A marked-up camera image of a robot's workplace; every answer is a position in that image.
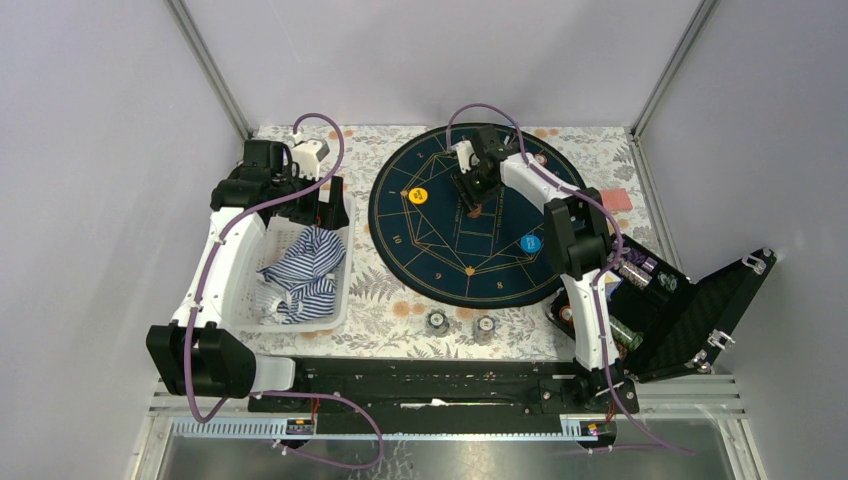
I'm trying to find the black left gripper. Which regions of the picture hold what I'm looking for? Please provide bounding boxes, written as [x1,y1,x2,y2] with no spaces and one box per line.
[272,165,349,229]

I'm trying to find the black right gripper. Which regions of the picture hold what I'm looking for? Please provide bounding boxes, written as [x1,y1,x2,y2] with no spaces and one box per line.
[449,161,502,215]

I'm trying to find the yellow big blind button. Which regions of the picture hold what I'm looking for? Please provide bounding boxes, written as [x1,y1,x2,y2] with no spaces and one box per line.
[407,187,429,205]

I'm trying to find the blue small blind button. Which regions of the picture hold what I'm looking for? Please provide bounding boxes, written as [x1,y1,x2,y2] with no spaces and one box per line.
[519,234,542,255]

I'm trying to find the red five chip stack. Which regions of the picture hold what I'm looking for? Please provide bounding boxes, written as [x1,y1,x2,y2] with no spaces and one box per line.
[467,204,482,218]

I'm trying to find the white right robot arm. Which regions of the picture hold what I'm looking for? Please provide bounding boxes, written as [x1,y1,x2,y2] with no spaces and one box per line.
[448,125,625,412]

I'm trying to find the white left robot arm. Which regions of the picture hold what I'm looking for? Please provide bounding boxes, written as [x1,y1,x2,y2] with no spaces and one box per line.
[146,136,355,411]

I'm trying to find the white plastic laundry basket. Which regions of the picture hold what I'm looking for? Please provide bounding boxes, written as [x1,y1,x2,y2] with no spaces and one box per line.
[206,194,357,333]

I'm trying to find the round dark poker mat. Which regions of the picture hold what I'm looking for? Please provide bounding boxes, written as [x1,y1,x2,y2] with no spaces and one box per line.
[367,127,563,309]

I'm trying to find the blue white striped cloth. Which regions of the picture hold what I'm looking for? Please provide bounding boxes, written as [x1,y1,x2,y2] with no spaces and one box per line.
[256,226,346,325]

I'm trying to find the pink sponge block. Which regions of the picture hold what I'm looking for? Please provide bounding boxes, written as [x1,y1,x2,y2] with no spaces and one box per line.
[601,188,633,213]

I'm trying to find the grey chip stack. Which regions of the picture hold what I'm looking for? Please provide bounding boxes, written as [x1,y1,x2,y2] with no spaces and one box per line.
[473,315,496,345]

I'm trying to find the red chip rows in case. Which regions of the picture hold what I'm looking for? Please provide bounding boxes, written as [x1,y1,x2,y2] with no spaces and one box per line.
[557,304,573,328]

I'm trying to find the black poker chip case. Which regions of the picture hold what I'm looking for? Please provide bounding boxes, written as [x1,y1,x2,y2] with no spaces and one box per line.
[576,236,776,390]

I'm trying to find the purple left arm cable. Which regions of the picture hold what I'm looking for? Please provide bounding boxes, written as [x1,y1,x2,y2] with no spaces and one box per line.
[182,112,347,425]

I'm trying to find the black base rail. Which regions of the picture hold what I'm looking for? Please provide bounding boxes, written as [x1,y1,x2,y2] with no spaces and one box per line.
[235,357,639,436]

